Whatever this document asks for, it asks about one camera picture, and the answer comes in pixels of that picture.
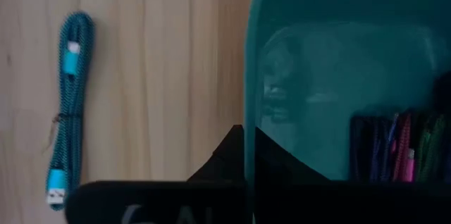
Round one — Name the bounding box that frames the teal plastic bin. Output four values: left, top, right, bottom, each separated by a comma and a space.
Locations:
244, 0, 451, 224

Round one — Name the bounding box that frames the blue teal braided USB-C cable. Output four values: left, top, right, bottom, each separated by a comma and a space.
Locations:
44, 11, 96, 213

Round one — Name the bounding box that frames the green braided USB-C cable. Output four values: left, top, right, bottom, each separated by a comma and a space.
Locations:
415, 113, 447, 182

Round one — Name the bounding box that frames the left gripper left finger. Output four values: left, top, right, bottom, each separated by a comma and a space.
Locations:
186, 124, 247, 182

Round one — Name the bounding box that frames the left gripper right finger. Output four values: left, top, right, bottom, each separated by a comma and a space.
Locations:
255, 127, 332, 182

